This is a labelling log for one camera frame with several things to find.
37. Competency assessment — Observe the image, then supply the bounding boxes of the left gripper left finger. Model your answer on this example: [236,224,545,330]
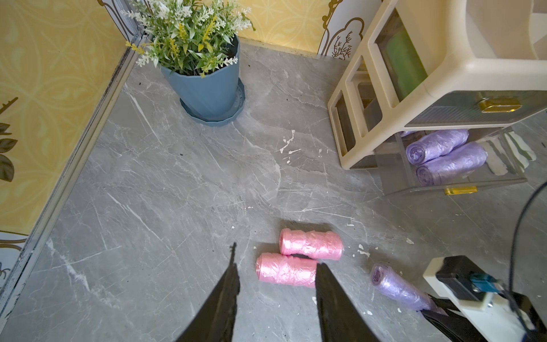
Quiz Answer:
[176,242,240,342]

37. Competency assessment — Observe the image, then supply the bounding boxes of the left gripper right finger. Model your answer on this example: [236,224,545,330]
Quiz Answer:
[316,264,379,341]

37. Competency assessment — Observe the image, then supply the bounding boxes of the pink trash bag roll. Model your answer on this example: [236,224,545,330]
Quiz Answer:
[279,228,344,260]
[256,253,318,288]

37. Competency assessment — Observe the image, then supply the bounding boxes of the purple trash bag roll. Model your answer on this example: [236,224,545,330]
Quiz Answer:
[371,264,439,312]
[405,130,469,165]
[416,142,488,186]

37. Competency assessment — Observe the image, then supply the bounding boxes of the potted green plant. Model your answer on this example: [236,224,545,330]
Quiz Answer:
[122,0,253,126]

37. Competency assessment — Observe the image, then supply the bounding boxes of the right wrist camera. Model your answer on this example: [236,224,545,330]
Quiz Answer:
[423,256,546,341]

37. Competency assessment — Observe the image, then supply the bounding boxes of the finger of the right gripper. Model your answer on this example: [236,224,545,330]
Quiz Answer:
[420,310,487,342]

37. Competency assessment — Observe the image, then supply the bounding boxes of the beige drawer organizer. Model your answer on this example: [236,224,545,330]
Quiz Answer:
[328,1,546,194]

